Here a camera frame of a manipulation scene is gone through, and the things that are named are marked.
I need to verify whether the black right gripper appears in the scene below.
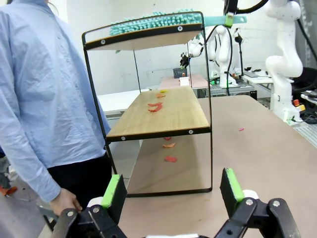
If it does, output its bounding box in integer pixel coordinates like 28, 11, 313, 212
222, 0, 239, 27

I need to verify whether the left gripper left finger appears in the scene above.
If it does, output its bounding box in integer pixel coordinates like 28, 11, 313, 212
53, 174, 128, 238

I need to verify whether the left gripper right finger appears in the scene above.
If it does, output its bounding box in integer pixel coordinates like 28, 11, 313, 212
214, 168, 302, 238

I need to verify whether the teal chenille duster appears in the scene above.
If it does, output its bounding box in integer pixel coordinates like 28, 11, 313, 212
108, 8, 248, 37

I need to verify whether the person right forearm blue sleeve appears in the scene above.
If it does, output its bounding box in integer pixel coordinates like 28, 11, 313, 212
0, 109, 62, 203

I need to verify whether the person right hand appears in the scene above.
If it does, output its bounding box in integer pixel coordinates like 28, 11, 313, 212
49, 187, 83, 217

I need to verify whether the pink top table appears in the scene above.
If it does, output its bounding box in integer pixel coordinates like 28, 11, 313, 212
158, 75, 210, 90

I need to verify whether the dark plastic basket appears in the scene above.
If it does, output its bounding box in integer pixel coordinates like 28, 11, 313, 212
172, 68, 188, 79

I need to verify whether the white side table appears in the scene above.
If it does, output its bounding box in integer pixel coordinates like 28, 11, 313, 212
97, 88, 152, 119

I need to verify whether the white power box green light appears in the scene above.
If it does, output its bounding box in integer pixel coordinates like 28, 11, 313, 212
283, 109, 302, 124

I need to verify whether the red yellow emergency stop button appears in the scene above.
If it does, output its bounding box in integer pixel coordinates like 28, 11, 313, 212
292, 98, 306, 112

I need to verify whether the person in blue shirt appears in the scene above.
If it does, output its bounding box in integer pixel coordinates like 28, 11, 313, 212
0, 0, 112, 216

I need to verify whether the black right arm cable sleeve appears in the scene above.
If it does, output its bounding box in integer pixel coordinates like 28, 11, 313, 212
236, 0, 269, 13

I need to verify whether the black frame wooden shelf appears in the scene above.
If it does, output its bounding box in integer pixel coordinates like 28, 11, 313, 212
81, 11, 213, 198

